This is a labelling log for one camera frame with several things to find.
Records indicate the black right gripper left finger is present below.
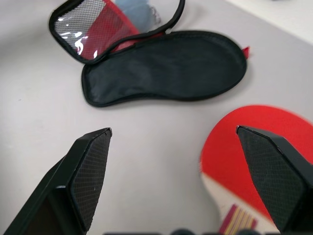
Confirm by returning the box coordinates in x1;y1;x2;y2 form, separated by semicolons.
0;127;113;235

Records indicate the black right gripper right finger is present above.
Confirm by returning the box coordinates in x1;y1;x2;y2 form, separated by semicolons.
236;125;313;233

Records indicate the red table tennis paddle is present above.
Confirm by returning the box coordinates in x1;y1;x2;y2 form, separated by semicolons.
199;104;313;235

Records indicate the red and black paddle case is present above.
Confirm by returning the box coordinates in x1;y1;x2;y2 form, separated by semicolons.
48;0;251;108

